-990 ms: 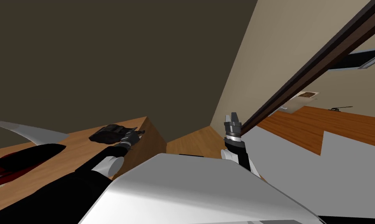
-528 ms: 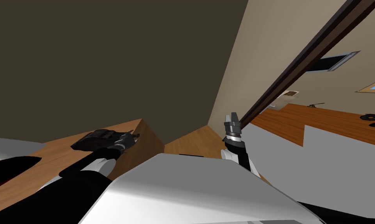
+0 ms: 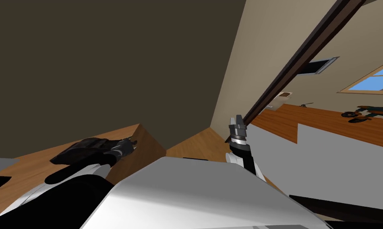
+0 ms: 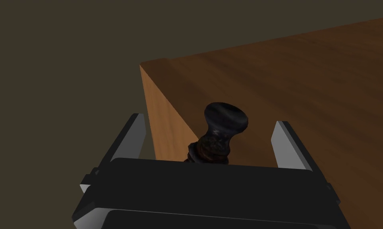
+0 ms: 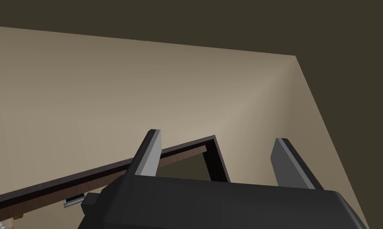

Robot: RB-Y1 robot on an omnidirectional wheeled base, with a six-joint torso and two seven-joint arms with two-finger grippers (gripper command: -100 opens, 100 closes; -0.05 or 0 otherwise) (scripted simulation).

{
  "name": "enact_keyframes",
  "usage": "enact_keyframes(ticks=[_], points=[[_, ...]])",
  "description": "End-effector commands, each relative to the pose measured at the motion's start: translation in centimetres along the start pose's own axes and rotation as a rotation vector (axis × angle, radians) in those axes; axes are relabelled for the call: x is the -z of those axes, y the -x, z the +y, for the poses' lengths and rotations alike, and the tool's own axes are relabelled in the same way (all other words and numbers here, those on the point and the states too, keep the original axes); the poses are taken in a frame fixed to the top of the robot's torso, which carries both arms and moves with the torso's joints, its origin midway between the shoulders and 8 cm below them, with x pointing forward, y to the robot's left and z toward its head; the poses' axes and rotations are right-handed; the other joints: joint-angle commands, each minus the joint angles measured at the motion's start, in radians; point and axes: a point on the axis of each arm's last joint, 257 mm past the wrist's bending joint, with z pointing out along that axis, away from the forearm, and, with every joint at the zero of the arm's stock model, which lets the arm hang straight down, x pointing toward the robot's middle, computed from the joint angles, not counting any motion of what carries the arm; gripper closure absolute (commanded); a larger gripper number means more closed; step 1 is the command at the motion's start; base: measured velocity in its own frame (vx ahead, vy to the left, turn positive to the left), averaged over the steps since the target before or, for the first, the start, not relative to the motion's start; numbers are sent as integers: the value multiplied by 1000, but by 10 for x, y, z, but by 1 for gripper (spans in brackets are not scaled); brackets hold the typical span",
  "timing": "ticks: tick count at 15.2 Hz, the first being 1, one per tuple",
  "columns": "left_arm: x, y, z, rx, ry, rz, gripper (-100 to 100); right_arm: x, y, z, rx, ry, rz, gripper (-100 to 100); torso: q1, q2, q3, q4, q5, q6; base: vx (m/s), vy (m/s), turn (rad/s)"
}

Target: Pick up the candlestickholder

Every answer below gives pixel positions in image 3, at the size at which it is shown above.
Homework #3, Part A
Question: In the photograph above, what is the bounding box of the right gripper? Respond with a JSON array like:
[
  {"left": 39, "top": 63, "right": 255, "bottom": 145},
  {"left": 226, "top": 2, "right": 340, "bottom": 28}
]
[{"left": 228, "top": 114, "right": 248, "bottom": 141}]

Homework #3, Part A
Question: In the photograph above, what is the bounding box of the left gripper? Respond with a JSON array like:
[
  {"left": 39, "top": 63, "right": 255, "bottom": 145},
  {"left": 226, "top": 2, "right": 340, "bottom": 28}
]
[{"left": 110, "top": 137, "right": 138, "bottom": 160}]

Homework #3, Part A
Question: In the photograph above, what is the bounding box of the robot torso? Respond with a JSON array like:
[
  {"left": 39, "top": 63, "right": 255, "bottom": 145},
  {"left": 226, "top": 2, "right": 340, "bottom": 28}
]
[{"left": 79, "top": 156, "right": 333, "bottom": 229}]

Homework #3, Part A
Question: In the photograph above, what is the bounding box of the dark brown door leaf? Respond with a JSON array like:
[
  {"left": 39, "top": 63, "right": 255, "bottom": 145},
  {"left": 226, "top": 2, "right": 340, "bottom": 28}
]
[{"left": 224, "top": 0, "right": 368, "bottom": 143}]

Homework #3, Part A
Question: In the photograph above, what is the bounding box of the green and orange toy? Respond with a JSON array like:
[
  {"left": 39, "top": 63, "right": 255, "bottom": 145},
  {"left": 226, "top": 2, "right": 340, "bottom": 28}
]
[{"left": 341, "top": 105, "right": 383, "bottom": 124}]

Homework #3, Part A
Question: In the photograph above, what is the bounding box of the dark picture with grey frame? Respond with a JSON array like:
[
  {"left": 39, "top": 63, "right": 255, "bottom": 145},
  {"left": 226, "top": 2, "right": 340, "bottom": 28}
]
[{"left": 297, "top": 56, "right": 340, "bottom": 77}]

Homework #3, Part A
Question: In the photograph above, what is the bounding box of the window with wooden frame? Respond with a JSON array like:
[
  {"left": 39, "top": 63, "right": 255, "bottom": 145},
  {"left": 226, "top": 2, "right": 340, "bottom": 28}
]
[{"left": 337, "top": 58, "right": 383, "bottom": 95}]

